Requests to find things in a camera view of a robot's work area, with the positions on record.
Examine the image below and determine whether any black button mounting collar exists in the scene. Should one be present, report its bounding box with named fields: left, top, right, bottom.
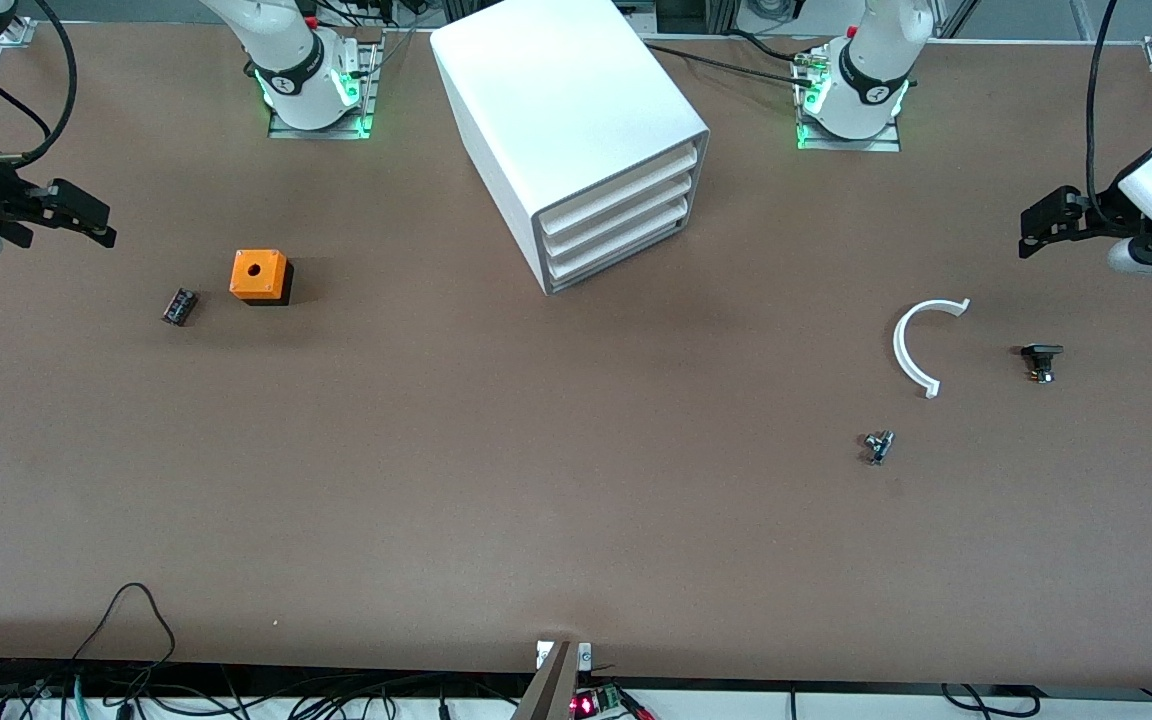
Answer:
left=1021, top=343, right=1065, bottom=385

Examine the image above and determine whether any orange box with hole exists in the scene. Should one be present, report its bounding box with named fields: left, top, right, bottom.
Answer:
left=229, top=249, right=294, bottom=307

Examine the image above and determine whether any white curved plastic arc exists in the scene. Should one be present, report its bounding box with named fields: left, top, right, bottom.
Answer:
left=893, top=298, right=972, bottom=400

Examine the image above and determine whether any small green circuit board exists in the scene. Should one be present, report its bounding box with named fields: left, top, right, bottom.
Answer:
left=570, top=684, right=629, bottom=720

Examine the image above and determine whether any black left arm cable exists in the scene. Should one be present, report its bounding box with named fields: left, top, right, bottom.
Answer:
left=1085, top=0, right=1139, bottom=229

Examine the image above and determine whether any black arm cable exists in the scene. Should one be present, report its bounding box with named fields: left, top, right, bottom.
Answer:
left=0, top=0, right=79, bottom=167
left=1085, top=0, right=1139, bottom=229

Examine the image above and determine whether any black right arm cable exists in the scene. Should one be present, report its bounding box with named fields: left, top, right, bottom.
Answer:
left=0, top=0, right=79, bottom=167

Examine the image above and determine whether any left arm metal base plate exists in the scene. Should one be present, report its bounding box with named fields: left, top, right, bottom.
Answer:
left=795, top=45, right=903, bottom=153

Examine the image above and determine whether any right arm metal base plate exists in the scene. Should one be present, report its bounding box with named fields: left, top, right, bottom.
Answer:
left=268, top=38, right=384, bottom=140

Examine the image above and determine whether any black cable behind cabinet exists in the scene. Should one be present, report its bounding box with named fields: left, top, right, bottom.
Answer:
left=636, top=30, right=823, bottom=83

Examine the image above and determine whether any black looped cable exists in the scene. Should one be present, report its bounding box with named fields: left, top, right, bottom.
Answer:
left=70, top=582, right=178, bottom=669

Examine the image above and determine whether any black curled cable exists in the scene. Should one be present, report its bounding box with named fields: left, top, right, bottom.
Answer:
left=940, top=682, right=1043, bottom=720

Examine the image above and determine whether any tangled black cable bundle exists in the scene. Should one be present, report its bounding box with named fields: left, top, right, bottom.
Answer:
left=0, top=655, right=537, bottom=720

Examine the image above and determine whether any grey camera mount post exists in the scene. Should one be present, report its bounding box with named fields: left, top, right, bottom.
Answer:
left=510, top=640, right=594, bottom=720

